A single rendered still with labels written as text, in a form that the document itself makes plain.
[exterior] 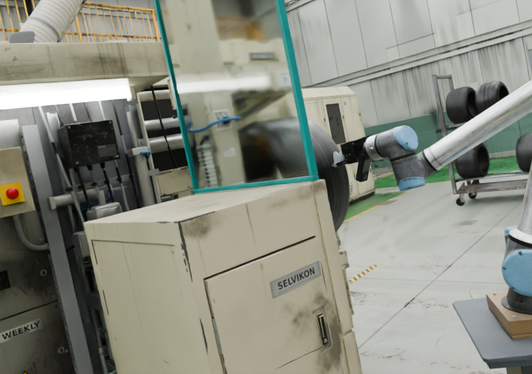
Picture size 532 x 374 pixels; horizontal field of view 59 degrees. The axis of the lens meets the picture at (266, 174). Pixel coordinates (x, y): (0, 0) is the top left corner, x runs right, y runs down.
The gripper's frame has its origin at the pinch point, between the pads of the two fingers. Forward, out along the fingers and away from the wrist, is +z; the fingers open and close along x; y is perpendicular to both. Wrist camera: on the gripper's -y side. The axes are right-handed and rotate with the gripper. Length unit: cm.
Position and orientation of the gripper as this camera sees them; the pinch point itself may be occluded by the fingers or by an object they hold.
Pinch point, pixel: (335, 166)
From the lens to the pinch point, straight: 189.6
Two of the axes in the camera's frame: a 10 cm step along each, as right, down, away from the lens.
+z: -5.9, 2.0, 7.8
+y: -2.7, -9.6, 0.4
